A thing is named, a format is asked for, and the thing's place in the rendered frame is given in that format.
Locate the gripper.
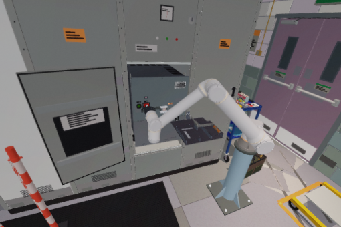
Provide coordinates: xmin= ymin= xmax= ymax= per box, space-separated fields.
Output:
xmin=142 ymin=103 xmax=161 ymax=114

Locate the grey breaker body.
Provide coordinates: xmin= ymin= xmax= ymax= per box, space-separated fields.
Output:
xmin=127 ymin=63 xmax=191 ymax=148

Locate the black tool tray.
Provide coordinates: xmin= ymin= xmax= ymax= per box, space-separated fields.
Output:
xmin=170 ymin=116 xmax=225 ymax=146

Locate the grey cabinet door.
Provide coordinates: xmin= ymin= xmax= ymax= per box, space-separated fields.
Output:
xmin=15 ymin=66 xmax=126 ymax=186

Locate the grey switchgear cabinet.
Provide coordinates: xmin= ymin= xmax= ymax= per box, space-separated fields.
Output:
xmin=3 ymin=0 xmax=263 ymax=194

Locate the colourful box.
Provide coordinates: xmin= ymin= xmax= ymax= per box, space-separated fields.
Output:
xmin=235 ymin=91 xmax=251 ymax=105

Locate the square white meter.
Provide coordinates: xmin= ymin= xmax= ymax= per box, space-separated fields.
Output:
xmin=160 ymin=4 xmax=175 ymax=23

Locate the orange label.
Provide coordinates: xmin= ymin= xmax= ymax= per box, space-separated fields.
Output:
xmin=218 ymin=38 xmax=232 ymax=50
xmin=62 ymin=27 xmax=87 ymax=43

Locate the blue cart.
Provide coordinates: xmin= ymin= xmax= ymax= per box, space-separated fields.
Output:
xmin=223 ymin=99 xmax=263 ymax=163

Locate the black floor mat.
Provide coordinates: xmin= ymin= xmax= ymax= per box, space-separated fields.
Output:
xmin=0 ymin=180 xmax=181 ymax=227

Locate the dark crate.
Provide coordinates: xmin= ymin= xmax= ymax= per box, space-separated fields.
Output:
xmin=243 ymin=153 xmax=268 ymax=179

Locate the grey floor vent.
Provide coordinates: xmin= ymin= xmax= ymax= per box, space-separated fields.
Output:
xmin=19 ymin=184 xmax=55 ymax=198

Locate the yellow conduit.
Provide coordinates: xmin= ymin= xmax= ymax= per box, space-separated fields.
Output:
xmin=255 ymin=0 xmax=276 ymax=57

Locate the purple double door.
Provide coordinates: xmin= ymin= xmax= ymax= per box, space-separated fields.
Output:
xmin=253 ymin=12 xmax=341 ymax=166

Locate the yellow platform trolley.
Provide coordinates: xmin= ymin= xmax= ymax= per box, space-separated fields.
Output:
xmin=277 ymin=181 xmax=341 ymax=227

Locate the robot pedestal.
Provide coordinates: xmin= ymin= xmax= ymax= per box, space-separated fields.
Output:
xmin=206 ymin=140 xmax=253 ymax=216

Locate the grey wall sign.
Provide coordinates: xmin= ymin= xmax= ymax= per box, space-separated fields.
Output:
xmin=249 ymin=29 xmax=261 ymax=53

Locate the red and white post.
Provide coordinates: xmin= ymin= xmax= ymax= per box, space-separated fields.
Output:
xmin=4 ymin=145 xmax=60 ymax=227

